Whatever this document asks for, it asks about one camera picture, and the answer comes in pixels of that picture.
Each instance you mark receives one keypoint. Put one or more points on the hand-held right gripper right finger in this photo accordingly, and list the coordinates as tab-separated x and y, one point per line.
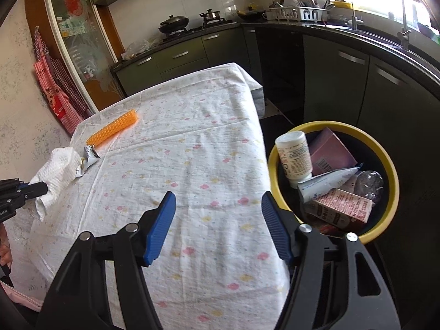
276	230

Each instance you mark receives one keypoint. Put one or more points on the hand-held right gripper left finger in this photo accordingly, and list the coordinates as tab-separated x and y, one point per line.
160	227

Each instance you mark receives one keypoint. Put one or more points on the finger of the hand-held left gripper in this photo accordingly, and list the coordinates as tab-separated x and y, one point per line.
36	190

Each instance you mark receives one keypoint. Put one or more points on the white waffle cloth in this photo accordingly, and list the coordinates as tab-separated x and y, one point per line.
58	168

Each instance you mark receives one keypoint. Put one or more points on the white and blue tube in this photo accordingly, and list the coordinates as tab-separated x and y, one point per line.
319	182

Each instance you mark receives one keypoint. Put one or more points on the red and white milk carton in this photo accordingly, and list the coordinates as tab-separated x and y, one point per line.
340	204

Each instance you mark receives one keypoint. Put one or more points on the white plastic bottle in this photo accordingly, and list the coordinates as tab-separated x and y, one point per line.
292	158

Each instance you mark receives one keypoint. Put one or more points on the pink cardboard box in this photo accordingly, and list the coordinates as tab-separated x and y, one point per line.
333	151

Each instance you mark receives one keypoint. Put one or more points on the clear plastic water bottle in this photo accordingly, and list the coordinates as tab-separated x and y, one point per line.
369	182

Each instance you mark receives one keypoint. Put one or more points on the black yellow-rimmed trash bin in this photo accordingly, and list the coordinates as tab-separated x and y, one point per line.
393	182

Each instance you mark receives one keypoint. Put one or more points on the person's left hand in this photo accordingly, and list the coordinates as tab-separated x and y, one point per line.
4	252

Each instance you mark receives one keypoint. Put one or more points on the small white snack wrapper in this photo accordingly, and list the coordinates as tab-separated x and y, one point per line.
90	153

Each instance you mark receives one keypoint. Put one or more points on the white floral tablecloth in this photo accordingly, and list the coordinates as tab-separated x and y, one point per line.
189	161

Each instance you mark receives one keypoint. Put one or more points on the pink jacket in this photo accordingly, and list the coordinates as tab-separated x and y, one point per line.
20	297

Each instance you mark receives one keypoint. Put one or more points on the orange corn-shaped toy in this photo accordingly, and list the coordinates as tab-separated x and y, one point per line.
113	127

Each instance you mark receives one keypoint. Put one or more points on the red checked apron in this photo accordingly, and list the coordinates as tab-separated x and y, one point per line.
58	86

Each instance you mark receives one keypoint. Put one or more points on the frosted glass cabinet door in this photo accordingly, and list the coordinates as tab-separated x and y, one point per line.
82	41

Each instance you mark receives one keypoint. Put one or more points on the green kitchen cabinets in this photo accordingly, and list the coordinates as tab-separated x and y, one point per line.
337	86

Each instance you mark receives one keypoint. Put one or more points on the clear plastic bag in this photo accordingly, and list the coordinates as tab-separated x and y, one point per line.
141	48

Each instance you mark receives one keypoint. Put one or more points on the gas stove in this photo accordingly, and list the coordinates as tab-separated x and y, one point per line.
206	27

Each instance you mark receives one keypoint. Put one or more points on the black wok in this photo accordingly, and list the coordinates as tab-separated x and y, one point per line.
173	22

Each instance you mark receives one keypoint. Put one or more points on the black cooking pot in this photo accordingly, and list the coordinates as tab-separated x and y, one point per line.
210	16

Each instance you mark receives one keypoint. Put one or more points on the white dish rack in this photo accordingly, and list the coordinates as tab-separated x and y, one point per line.
299	14

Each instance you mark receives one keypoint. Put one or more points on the lidded frying pan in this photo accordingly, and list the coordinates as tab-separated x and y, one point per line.
251	13

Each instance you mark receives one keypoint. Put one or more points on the short silver faucet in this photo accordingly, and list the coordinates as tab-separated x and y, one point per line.
354	17

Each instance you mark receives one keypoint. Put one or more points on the tall silver faucet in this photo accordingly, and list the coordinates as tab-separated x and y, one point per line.
405	24

